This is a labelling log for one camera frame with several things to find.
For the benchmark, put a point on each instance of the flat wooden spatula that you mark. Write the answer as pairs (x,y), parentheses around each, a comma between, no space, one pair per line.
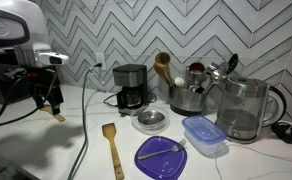
(112,146)

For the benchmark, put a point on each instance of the long wooden spoon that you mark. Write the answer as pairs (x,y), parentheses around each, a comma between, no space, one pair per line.
(60,117)

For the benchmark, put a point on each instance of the silver ladle utensil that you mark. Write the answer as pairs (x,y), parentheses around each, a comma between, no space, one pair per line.
(216,75)

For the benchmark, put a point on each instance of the stainless steel dishwasher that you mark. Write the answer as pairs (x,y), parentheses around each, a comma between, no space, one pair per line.
(2,170)

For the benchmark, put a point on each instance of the steel measuring cup utensil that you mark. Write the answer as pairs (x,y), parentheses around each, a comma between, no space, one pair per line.
(195,76)

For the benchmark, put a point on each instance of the black steel coffee maker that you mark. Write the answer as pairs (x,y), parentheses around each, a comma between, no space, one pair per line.
(129,78)

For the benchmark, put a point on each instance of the round-headed wooden spoon utensil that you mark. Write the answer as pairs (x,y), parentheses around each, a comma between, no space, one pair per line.
(162,58)

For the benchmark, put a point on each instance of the purple plastic lid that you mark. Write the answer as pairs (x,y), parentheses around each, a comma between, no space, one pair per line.
(159,166)

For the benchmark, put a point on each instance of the white round-headed utensil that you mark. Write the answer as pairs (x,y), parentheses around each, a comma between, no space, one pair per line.
(179,82)

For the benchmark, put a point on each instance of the flat wooden utensil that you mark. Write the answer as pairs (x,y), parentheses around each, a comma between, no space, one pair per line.
(162,74)

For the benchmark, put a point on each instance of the clear tupperware container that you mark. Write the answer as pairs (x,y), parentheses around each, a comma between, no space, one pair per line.
(142,129)

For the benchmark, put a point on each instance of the steel utensil holder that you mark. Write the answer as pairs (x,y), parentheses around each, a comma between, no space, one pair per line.
(186,100)

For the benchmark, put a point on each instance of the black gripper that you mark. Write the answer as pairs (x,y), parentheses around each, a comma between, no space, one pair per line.
(46,86)

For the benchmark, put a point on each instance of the glass electric kettle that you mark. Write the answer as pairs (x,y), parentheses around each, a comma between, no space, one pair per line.
(242,110)

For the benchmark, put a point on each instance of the clear container with blue lid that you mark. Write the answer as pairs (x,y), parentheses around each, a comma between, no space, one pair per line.
(204,131)

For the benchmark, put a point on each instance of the white wall outlet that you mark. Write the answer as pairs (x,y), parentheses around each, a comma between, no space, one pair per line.
(101,57)

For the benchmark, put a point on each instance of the black spoon utensil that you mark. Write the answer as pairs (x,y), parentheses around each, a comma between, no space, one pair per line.
(232,63)

